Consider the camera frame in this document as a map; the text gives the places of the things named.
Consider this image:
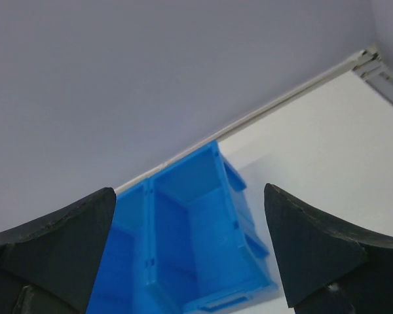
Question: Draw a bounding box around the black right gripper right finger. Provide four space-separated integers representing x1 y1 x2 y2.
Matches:
264 184 393 313

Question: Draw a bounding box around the blue three-compartment plastic bin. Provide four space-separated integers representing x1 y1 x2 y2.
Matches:
87 141 277 313

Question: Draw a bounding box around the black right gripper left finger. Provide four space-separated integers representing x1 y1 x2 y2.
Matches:
0 187 116 313

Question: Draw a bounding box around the aluminium table edge rail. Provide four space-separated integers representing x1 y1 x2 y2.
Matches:
115 45 393 195

